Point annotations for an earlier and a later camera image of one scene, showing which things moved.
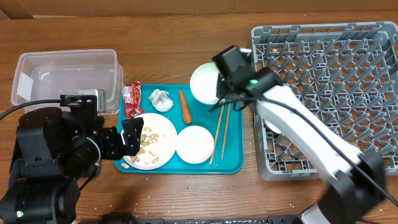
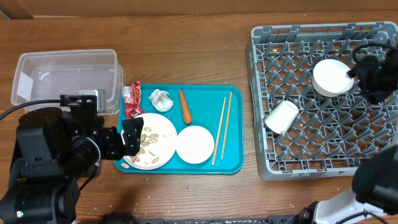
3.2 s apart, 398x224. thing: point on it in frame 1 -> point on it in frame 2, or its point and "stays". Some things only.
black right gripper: (228, 93) -> (359, 71)
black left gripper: (131, 139) stays
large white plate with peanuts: (158, 143) stays
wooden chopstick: (226, 132) stays
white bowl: (203, 83) -> (330, 78)
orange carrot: (187, 115) stays
